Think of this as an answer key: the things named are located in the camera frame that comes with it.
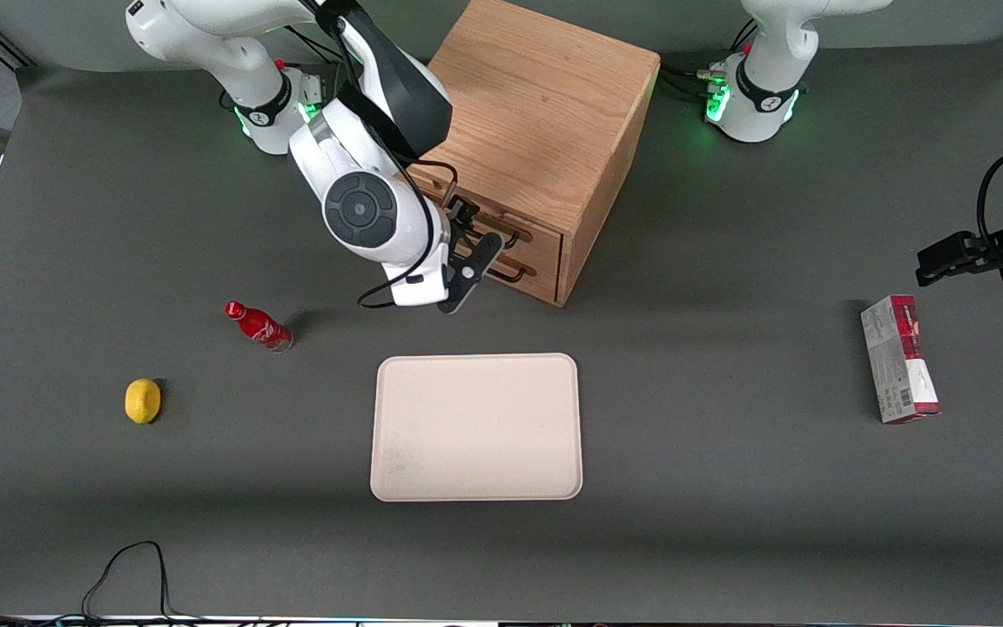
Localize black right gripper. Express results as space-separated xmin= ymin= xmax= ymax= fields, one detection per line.
xmin=442 ymin=196 xmax=479 ymax=262

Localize wooden drawer with long handle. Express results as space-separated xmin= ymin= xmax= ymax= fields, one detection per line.
xmin=410 ymin=161 xmax=565 ymax=273

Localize wooden drawer cabinet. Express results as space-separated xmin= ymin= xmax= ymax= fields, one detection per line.
xmin=406 ymin=0 xmax=662 ymax=308

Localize grey and red carton box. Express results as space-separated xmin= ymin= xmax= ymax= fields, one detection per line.
xmin=860 ymin=294 xmax=941 ymax=425

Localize beige plastic tray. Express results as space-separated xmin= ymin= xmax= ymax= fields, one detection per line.
xmin=370 ymin=353 xmax=583 ymax=502

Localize red cola bottle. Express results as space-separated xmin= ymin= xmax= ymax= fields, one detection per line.
xmin=224 ymin=300 xmax=294 ymax=353

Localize yellow lemon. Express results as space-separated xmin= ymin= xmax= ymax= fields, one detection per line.
xmin=125 ymin=378 xmax=162 ymax=425

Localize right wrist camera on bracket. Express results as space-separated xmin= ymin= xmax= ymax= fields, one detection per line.
xmin=384 ymin=232 xmax=504 ymax=314

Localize wooden drawer with short handle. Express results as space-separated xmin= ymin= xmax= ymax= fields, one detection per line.
xmin=480 ymin=244 xmax=562 ymax=307

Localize black right arm base cables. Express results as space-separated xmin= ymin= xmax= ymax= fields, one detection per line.
xmin=284 ymin=24 xmax=347 ymax=67

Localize black arm base cables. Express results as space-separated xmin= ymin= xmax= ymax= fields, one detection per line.
xmin=658 ymin=17 xmax=760 ymax=98
xmin=284 ymin=24 xmax=347 ymax=67

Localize black left arm base cables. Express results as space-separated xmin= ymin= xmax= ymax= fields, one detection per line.
xmin=658 ymin=17 xmax=760 ymax=98

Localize black cable on table edge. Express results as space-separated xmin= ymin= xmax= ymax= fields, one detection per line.
xmin=0 ymin=541 xmax=206 ymax=627

